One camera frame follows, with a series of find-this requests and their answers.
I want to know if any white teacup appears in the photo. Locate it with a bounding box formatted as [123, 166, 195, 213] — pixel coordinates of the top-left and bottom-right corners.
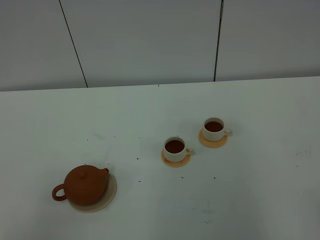
[163, 136, 195, 163]
[202, 117, 233, 142]

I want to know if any brown clay teapot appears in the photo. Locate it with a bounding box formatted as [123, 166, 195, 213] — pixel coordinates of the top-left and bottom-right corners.
[52, 165, 109, 206]

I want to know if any near white teacup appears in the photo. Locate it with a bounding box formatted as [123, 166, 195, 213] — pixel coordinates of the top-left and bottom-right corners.
[163, 136, 195, 163]

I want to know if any orange coaster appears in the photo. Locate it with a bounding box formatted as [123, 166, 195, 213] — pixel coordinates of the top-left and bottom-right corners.
[198, 129, 228, 149]
[161, 149, 191, 168]

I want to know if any beige round teapot saucer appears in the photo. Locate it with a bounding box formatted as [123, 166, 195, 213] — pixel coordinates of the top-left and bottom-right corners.
[69, 174, 117, 213]

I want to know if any far orange coaster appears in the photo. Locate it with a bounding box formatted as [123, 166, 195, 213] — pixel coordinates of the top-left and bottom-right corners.
[198, 129, 228, 149]

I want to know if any near orange coaster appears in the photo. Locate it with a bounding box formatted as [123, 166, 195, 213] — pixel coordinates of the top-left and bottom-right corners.
[161, 149, 191, 168]

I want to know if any far white teacup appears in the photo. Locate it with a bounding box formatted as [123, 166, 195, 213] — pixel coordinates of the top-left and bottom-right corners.
[202, 117, 233, 142]

